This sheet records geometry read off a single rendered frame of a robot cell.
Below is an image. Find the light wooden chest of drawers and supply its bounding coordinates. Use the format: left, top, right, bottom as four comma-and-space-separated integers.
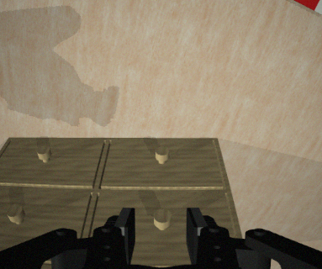
0, 137, 243, 239

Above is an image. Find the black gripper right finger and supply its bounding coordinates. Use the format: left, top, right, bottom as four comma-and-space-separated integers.
186, 208, 322, 269

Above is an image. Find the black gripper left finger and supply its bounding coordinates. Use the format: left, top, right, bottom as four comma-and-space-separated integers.
0, 208, 135, 269

